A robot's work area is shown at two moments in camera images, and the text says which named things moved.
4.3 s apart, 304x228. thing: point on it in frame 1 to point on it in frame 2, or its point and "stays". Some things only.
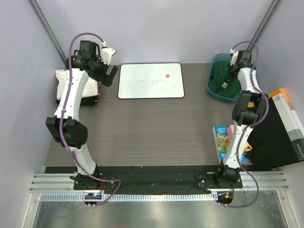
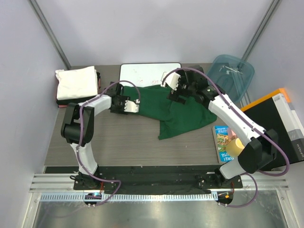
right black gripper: [230, 77] to [174, 97]
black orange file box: [278, 142] stays
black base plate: [147, 178] stays
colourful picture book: [221, 137] stays
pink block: [231, 129] stays
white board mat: [153, 80] stays
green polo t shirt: [218, 76] to [174, 117]
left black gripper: [106, 79] to [120, 111]
